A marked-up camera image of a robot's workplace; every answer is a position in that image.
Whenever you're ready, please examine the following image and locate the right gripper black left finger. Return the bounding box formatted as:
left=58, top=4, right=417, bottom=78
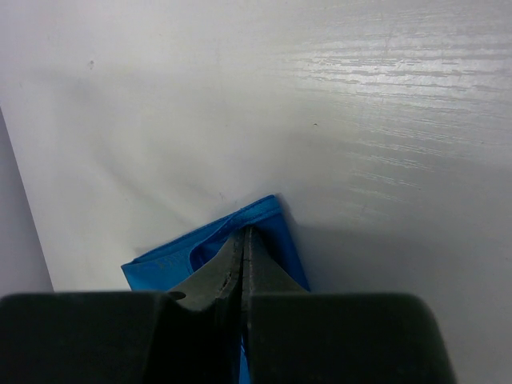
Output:
left=1, top=232, right=244, bottom=383

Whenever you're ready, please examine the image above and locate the blue cloth napkin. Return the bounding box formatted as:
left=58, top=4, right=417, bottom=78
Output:
left=122, top=195, right=326, bottom=383

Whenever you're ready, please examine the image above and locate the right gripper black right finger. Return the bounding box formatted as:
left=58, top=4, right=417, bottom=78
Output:
left=243, top=227, right=456, bottom=383

